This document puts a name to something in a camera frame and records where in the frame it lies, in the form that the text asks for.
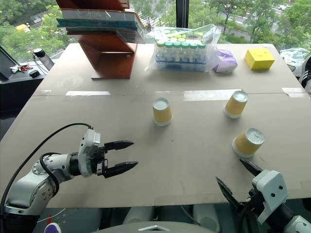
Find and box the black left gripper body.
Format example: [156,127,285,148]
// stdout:
[91,145,109,176]

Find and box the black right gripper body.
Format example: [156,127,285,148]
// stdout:
[239,188,268,233]

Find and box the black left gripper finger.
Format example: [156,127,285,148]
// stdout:
[104,161,139,179]
[104,140,135,151]

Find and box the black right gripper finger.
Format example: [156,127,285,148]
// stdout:
[239,158,263,177]
[215,176,244,212]

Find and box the stack of teal packets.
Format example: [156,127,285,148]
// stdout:
[59,8,147,27]

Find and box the yellow paper cup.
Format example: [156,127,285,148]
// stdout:
[223,90,249,120]
[232,128,266,159]
[152,97,174,128]

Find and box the white rounded robot leg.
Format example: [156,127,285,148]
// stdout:
[193,205,221,233]
[122,206,156,225]

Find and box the grey robot torso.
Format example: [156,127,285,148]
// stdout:
[96,220,246,233]

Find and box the purple round object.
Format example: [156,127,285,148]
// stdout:
[44,222,62,233]

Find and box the clear tape strip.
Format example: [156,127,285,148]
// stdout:
[281,87,306,98]

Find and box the brown wooden zigzag shelf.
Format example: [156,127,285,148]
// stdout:
[55,0,138,81]

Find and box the blue test tube rack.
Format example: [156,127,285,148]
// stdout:
[154,54,207,72]

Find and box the black side desk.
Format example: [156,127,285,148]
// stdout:
[0,71,47,144]

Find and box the black white striped shoe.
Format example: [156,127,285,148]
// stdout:
[300,55,311,99]

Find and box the yellow cardboard box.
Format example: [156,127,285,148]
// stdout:
[244,48,276,71]

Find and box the purple white pouch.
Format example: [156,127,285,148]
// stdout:
[213,49,238,74]

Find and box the crumpled clear plastic bag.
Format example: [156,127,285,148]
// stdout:
[280,47,311,72]

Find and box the red key bundle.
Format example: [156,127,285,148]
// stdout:
[10,63,30,73]

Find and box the teal cover book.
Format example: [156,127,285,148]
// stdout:
[56,17,139,32]

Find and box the black monitor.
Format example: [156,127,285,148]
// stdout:
[0,45,18,81]

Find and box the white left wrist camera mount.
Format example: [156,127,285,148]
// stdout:
[78,129,102,178]

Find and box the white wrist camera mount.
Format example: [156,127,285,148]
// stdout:
[251,169,290,225]
[78,129,102,178]

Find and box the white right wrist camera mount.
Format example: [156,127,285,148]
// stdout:
[251,169,290,225]

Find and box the black window frame post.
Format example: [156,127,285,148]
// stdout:
[175,0,190,28]

